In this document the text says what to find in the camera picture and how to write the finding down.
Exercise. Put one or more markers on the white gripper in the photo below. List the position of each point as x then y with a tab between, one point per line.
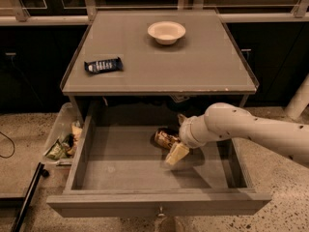
185	131

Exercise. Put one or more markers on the orange drink can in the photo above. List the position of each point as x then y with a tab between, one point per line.
166	138

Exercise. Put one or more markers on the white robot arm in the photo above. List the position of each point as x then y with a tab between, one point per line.
222	121

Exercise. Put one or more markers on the open grey top drawer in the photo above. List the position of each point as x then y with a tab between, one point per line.
119	171

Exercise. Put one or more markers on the metal drawer knob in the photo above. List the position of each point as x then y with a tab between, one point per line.
161	213

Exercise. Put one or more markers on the grey cabinet with counter top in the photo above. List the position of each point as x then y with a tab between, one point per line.
206	61

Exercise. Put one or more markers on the white paper bowl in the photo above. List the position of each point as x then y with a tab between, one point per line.
166	32

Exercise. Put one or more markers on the dark blue snack bar wrapper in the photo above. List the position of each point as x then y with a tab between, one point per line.
104	66

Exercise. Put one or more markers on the clear plastic snack bin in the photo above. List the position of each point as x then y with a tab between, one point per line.
67	130

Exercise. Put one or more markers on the green snack bag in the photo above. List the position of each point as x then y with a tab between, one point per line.
57	151

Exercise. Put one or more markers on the black metal bar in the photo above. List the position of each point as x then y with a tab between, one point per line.
39	172

